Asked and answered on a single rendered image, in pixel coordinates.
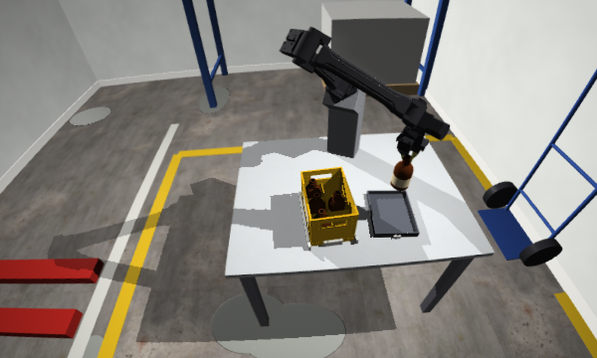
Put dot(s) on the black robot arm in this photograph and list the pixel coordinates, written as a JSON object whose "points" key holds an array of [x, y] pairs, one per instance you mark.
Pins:
{"points": [[342, 79]]}

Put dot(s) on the brown glass bottle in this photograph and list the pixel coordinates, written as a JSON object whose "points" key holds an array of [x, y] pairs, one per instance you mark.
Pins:
{"points": [[402, 174]]}

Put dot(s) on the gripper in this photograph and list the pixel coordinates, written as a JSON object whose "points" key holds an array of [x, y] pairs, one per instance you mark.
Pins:
{"points": [[415, 150]]}

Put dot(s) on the yellow crate with cross dividers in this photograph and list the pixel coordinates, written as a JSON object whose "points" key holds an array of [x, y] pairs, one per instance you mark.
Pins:
{"points": [[339, 230]]}

